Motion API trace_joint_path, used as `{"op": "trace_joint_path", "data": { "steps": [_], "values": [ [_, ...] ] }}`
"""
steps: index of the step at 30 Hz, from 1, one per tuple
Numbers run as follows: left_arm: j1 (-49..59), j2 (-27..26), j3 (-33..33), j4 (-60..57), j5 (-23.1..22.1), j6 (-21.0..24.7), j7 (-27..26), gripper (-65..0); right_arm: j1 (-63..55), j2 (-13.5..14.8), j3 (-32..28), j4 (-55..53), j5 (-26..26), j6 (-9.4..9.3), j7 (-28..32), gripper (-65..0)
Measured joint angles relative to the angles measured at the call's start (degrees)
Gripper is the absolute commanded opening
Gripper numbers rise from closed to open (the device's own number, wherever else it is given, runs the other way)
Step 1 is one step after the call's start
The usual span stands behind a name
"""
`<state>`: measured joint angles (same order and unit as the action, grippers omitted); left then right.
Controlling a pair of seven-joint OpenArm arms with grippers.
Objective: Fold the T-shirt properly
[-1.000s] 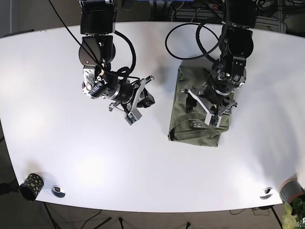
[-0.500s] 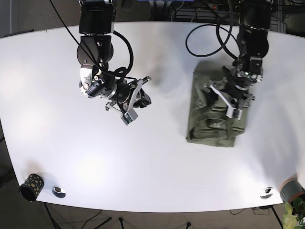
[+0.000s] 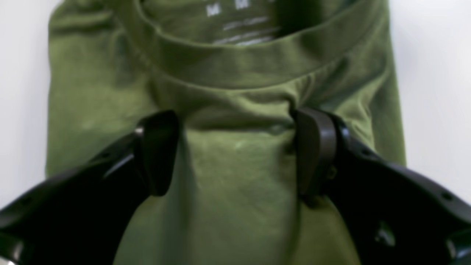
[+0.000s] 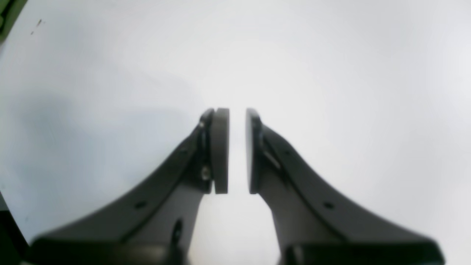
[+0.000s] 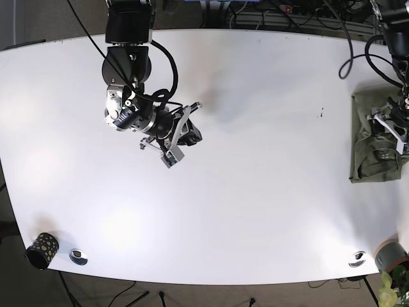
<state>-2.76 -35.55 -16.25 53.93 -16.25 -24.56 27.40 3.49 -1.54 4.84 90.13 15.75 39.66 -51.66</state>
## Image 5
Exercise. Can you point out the right metal table grommet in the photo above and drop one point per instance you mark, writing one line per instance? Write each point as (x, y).
(357, 259)

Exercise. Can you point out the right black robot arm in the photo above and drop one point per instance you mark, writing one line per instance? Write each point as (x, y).
(126, 68)

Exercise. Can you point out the black floral cup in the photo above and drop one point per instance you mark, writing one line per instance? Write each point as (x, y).
(41, 252)

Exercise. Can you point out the left metal table grommet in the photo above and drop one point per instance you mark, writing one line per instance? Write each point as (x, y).
(78, 257)

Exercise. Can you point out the metal table grommet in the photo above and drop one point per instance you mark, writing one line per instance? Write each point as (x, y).
(357, 259)
(78, 257)

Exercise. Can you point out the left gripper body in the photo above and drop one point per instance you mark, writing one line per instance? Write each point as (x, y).
(384, 122)

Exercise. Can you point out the grey plant pot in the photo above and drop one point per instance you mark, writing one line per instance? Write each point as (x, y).
(390, 254)

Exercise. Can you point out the olive green T-shirt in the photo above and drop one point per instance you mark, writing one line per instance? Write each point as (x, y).
(374, 157)

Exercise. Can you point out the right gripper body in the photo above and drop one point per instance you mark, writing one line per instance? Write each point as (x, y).
(164, 130)

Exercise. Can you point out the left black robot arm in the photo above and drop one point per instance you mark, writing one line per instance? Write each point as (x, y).
(393, 19)

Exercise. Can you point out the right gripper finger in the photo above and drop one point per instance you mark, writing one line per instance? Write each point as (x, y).
(190, 135)

